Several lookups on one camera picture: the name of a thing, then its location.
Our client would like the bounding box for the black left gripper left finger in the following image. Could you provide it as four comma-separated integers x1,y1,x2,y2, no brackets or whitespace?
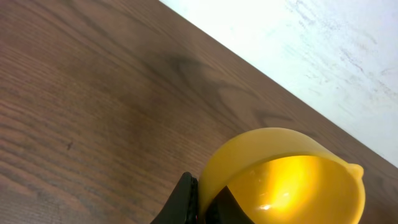
150,172,198,224

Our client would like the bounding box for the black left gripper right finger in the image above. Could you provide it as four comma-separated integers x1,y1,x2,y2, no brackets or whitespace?
205,187,254,224

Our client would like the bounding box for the yellow plastic measuring scoop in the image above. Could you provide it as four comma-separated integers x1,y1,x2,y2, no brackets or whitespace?
198,128,365,223

